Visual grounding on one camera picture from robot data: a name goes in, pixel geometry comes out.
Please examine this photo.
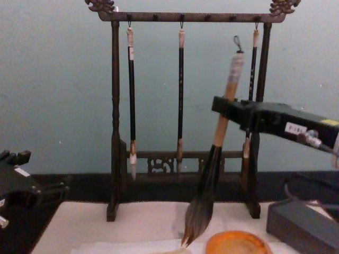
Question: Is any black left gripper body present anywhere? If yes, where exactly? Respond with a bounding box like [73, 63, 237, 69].
[0, 160, 43, 228]

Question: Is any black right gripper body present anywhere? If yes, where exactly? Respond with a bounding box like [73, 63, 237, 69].
[239, 99, 339, 155]

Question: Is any large bamboo calligraphy brush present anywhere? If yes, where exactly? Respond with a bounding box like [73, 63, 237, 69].
[181, 35, 246, 248]

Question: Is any black table cloth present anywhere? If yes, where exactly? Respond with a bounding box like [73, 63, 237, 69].
[0, 170, 339, 254]

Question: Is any thin black hanging brush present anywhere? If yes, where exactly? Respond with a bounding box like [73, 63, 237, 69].
[241, 28, 260, 192]
[126, 25, 138, 182]
[176, 28, 186, 173]

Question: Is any white paper sheet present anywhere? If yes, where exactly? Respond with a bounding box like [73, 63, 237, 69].
[70, 237, 208, 254]

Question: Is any white felt mat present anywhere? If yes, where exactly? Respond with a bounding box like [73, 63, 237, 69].
[51, 200, 270, 254]

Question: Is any dark wooden brush rack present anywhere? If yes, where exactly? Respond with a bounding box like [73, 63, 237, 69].
[85, 0, 302, 222]

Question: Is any dark grey rectangular box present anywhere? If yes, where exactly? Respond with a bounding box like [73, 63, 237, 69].
[265, 199, 339, 254]

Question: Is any orange round dish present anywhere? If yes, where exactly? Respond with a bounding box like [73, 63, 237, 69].
[205, 230, 269, 254]

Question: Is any dark cable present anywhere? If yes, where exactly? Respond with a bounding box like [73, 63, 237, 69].
[283, 175, 339, 210]

